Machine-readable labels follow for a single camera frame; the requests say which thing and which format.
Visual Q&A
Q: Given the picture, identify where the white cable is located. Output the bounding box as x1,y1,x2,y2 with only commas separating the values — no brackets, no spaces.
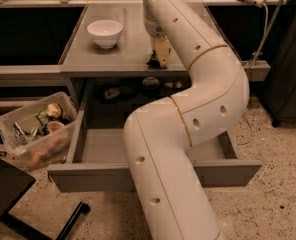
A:
237,2,271,146

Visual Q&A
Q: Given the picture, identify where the black chair base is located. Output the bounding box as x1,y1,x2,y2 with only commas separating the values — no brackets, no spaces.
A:
0,153,91,240

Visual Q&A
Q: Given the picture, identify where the dark object under cabinet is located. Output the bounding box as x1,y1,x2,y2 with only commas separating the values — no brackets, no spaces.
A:
96,82,138,104

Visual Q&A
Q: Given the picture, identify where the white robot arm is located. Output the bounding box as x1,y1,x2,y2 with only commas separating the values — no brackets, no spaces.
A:
123,0,249,240

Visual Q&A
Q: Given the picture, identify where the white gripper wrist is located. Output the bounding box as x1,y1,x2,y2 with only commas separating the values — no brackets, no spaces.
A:
144,15,170,68

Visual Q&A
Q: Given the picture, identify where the black round object under cabinet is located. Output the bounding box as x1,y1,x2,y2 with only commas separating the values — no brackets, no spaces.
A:
142,77,160,97

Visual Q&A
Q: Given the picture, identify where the clear plastic bin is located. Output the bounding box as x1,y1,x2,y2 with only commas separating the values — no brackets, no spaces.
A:
0,92,77,164

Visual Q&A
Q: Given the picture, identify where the grey open top drawer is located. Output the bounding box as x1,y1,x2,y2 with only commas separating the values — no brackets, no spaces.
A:
48,82,262,192

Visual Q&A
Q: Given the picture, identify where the white ceramic bowl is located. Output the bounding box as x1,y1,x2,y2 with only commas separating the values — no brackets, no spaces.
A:
87,20,123,49

